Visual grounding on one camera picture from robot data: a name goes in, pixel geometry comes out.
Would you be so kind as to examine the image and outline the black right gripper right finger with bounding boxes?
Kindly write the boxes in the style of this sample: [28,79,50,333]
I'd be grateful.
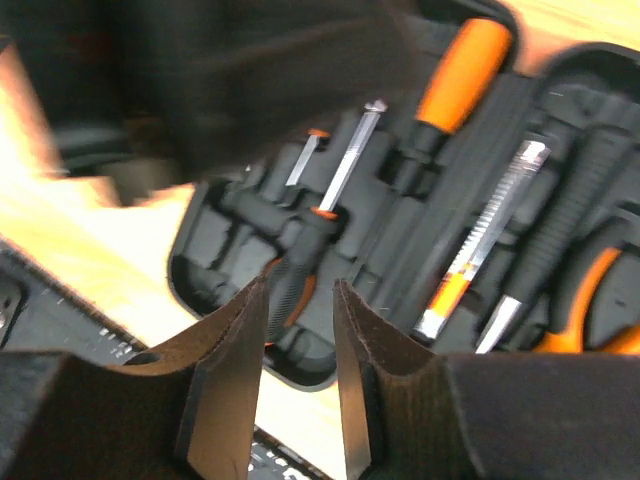
[333,281,639,479]

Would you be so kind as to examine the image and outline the small orange black screwdriver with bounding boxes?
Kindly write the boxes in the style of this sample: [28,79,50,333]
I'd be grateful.
[285,129,331,187]

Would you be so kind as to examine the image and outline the black plastic tool case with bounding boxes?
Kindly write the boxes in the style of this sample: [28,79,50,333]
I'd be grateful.
[168,1,639,391]

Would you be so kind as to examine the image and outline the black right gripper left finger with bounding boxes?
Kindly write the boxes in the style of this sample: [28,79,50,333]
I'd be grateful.
[1,278,268,479]

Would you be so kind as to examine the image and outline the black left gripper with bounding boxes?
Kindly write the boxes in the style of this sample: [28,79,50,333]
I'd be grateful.
[1,1,414,170]

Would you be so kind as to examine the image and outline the silver orange utility knife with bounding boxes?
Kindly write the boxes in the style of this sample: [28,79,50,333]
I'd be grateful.
[413,139,551,340]

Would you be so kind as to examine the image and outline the orange black pliers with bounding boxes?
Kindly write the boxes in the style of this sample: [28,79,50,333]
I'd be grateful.
[533,246,623,354]

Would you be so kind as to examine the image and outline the claw hammer black grip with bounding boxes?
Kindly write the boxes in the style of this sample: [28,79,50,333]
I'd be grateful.
[475,127,634,354]

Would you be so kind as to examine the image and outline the black orange screwdriver handle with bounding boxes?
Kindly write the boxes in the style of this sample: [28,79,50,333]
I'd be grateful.
[264,98,389,346]

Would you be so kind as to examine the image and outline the orange grid handle tool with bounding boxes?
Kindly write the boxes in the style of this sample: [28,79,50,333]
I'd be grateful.
[391,18,512,196]

